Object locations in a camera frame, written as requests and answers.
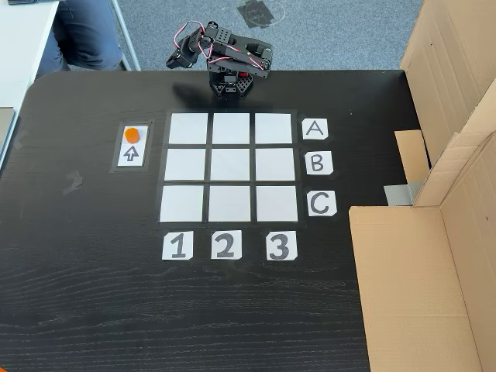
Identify white nine-square grid sheet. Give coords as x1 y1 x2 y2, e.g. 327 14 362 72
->
157 110 309 229

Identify black floor tape marking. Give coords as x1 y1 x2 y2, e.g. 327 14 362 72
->
236 0 278 29

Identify person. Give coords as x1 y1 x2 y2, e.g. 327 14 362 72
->
36 0 125 77

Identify white arrow paper sheet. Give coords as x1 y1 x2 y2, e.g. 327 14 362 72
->
115 123 150 168

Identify paper label letter A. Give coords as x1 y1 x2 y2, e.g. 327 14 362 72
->
301 119 329 141

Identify white side table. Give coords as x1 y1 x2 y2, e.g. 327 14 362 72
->
0 0 141 112

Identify clear tape scraps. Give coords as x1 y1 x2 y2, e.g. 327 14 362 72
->
61 170 84 195

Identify paper label letter B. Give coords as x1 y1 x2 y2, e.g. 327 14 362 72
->
305 150 334 176

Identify paper label number 1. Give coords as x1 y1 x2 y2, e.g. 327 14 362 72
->
161 231 194 261

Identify paper label number 2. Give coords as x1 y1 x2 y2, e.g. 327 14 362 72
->
211 229 243 260

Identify paper label letter C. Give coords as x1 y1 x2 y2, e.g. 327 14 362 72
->
307 190 337 217

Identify paper label number 3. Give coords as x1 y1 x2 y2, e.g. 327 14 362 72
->
266 231 298 261

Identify grey tape strip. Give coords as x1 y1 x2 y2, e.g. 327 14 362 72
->
383 180 422 206

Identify brown cardboard screen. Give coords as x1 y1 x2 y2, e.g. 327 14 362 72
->
348 131 496 372
394 0 496 183

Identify red white servo cable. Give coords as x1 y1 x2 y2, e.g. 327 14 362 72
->
173 21 213 53

